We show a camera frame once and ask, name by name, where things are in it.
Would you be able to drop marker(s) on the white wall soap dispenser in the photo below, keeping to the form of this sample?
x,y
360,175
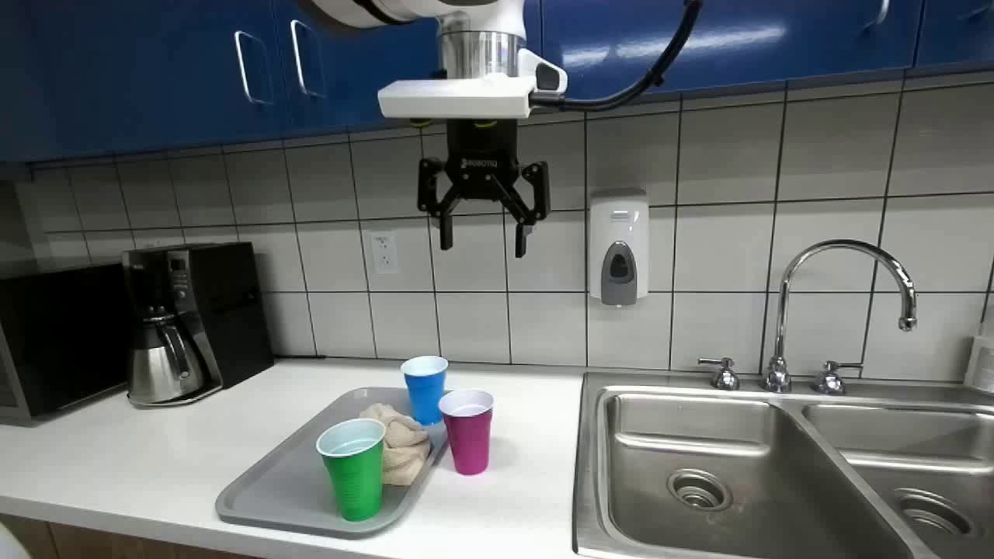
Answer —
x,y
619,235

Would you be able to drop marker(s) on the stainless steel double sink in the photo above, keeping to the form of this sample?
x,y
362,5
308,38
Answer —
x,y
747,477

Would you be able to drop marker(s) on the stainless steel carafe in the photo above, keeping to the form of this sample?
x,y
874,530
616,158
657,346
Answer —
x,y
161,360

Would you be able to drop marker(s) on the black microwave oven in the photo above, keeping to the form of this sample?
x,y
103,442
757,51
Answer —
x,y
62,336

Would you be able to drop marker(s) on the purple plastic cup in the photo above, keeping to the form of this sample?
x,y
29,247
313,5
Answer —
x,y
469,442

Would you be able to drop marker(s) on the black coffee maker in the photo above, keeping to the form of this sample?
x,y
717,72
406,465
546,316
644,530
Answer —
x,y
235,300

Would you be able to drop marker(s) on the white wall outlet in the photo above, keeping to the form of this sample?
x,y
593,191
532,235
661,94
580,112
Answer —
x,y
384,253

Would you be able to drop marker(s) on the beige cloth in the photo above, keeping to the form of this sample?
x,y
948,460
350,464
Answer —
x,y
406,453

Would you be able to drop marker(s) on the blue cabinet door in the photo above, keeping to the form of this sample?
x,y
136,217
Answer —
x,y
958,31
136,72
747,42
352,72

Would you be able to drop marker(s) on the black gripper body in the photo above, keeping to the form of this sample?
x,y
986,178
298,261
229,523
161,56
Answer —
x,y
484,155

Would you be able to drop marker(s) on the green plastic cup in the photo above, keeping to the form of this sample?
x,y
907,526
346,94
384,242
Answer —
x,y
354,481

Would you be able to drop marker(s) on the wooden base cabinet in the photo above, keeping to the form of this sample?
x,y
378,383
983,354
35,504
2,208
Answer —
x,y
103,544

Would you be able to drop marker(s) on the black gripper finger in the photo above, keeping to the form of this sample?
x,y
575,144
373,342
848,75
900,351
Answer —
x,y
536,202
431,191

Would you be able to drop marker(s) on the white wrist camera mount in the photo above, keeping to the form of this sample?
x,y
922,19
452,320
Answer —
x,y
455,97

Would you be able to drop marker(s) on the chrome gooseneck faucet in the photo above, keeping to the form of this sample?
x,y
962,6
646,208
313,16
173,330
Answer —
x,y
786,289

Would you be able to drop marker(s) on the blue plastic cup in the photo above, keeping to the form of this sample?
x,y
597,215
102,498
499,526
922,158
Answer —
x,y
425,398

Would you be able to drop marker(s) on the grey plastic tray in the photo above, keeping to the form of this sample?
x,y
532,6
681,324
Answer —
x,y
274,486

